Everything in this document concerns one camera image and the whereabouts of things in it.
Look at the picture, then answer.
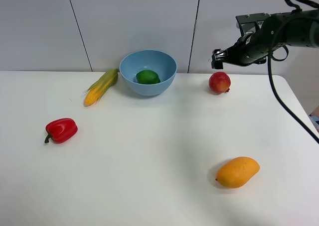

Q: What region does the orange yellow mango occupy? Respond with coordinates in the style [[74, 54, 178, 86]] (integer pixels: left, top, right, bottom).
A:
[[215, 157, 260, 189]]

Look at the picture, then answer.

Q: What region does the green lime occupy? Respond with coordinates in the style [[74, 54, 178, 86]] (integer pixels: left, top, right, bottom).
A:
[[136, 70, 160, 85]]

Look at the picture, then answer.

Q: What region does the light blue plastic bowl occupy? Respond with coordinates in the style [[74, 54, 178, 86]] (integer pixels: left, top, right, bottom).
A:
[[119, 50, 177, 97]]

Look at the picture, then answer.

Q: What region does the yellow corn cob with husk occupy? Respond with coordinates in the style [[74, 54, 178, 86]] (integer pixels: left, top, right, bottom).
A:
[[84, 69, 118, 107]]

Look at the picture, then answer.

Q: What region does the red bell pepper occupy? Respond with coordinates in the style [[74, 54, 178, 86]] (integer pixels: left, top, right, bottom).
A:
[[44, 118, 78, 144]]

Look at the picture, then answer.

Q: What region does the blue object at table edge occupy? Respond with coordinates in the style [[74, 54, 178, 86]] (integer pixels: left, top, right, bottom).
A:
[[309, 107, 319, 132]]

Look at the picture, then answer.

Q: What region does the red pomegranate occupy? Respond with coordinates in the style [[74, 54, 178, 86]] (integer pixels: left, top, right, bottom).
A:
[[208, 72, 231, 94]]

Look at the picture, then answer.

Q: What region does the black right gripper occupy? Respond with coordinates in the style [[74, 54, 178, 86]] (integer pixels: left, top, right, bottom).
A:
[[211, 33, 273, 69]]

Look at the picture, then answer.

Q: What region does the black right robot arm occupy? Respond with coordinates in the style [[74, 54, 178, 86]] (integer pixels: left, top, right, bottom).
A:
[[211, 10, 319, 70]]

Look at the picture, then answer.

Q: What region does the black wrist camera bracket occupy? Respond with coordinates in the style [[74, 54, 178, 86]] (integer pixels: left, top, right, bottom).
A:
[[235, 12, 270, 36]]

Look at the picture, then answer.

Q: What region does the black cable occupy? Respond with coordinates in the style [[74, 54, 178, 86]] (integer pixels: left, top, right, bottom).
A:
[[267, 0, 319, 144]]

